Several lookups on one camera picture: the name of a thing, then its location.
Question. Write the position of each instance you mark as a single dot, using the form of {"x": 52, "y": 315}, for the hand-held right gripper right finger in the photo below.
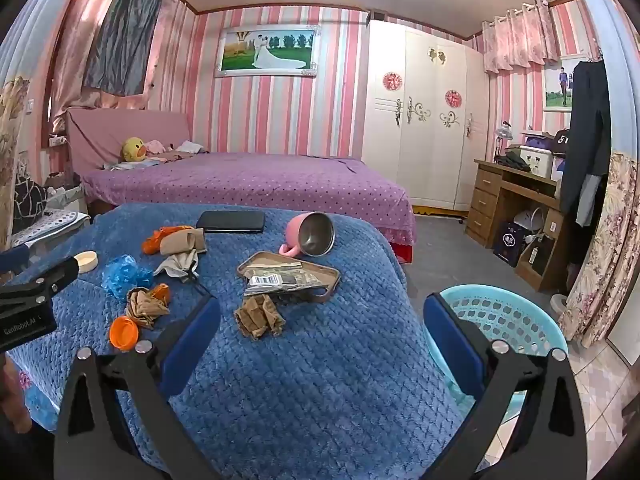
{"x": 450, "y": 340}

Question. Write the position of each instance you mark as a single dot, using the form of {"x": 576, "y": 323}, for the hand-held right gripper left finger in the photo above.
{"x": 192, "y": 340}

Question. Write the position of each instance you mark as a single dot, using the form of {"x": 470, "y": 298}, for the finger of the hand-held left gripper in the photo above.
{"x": 50, "y": 277}
{"x": 12, "y": 258}

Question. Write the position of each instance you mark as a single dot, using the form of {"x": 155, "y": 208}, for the cream round lid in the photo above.
{"x": 86, "y": 261}

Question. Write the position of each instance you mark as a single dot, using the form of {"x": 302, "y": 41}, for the orange plastic piece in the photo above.
{"x": 161, "y": 294}

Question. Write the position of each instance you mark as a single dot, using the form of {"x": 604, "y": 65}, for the brown paper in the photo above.
{"x": 257, "y": 317}
{"x": 145, "y": 310}

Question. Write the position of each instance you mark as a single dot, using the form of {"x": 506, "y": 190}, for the light blue plastic basket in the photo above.
{"x": 505, "y": 310}

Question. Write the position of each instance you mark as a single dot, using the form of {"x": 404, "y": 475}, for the orange bottle cap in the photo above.
{"x": 123, "y": 332}

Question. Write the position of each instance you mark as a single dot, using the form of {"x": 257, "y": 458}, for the blue plastic bag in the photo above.
{"x": 125, "y": 275}

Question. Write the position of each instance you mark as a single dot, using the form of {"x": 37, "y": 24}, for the grey tissue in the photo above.
{"x": 177, "y": 265}

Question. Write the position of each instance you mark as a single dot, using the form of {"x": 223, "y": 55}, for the silver foil packet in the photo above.
{"x": 270, "y": 280}

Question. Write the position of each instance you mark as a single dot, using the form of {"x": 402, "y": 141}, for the cardboard tube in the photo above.
{"x": 182, "y": 241}

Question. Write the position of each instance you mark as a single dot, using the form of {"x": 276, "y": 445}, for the orange plastic wrapper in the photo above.
{"x": 175, "y": 231}

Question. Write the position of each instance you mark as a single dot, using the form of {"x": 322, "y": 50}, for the person's left hand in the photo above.
{"x": 12, "y": 395}

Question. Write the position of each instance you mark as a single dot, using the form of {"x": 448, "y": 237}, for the black white patterned cloth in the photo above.
{"x": 30, "y": 205}

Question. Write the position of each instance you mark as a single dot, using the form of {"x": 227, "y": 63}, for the beige floral curtain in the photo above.
{"x": 12, "y": 150}

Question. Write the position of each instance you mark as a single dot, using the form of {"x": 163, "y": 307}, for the black printed box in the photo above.
{"x": 510, "y": 245}

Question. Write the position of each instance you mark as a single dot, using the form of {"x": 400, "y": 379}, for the blue fleece blanket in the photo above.
{"x": 310, "y": 370}

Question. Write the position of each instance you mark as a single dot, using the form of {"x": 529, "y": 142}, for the black phone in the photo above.
{"x": 230, "y": 221}

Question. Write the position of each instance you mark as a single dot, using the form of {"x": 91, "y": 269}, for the white power strip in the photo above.
{"x": 58, "y": 140}

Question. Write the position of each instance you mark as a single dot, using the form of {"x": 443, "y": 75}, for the brown phone case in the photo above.
{"x": 327, "y": 287}

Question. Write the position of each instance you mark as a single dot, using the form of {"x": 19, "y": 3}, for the wooden desk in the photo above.
{"x": 482, "y": 200}

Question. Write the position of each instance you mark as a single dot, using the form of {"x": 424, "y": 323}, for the yellow duck plush toy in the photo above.
{"x": 134, "y": 150}

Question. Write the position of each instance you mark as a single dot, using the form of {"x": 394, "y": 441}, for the pink covered headboard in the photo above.
{"x": 100, "y": 130}

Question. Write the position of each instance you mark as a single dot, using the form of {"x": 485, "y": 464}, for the pink cup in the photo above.
{"x": 300, "y": 227}

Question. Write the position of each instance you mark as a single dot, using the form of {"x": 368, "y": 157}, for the pink cloth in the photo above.
{"x": 156, "y": 146}

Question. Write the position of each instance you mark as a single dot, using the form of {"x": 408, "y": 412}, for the floral door curtain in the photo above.
{"x": 600, "y": 260}

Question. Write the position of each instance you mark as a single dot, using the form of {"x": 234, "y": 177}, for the purple dotted bed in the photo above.
{"x": 275, "y": 180}

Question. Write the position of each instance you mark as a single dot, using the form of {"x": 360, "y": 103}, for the dark clothes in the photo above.
{"x": 512, "y": 161}

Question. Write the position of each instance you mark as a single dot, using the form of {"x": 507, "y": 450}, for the white wardrobe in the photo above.
{"x": 430, "y": 150}

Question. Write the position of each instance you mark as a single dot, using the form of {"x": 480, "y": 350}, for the white storage box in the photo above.
{"x": 536, "y": 160}

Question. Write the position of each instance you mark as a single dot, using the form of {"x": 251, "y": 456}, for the desk lamp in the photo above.
{"x": 502, "y": 135}

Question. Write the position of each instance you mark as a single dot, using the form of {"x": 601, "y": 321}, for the pink satin curtain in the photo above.
{"x": 75, "y": 50}

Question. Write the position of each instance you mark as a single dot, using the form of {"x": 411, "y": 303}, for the red paper decoration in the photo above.
{"x": 453, "y": 98}
{"x": 393, "y": 81}

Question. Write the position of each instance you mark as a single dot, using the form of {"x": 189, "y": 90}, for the hanging dark jacket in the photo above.
{"x": 585, "y": 135}

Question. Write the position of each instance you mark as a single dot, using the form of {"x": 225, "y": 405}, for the grey window curtain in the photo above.
{"x": 125, "y": 35}

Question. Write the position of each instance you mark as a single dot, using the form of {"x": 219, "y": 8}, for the framed wedding photo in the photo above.
{"x": 267, "y": 50}

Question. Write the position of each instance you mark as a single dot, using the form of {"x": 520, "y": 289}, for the pink floral valance curtain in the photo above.
{"x": 520, "y": 40}

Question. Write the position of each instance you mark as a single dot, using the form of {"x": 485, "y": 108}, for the wall poster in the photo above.
{"x": 557, "y": 85}

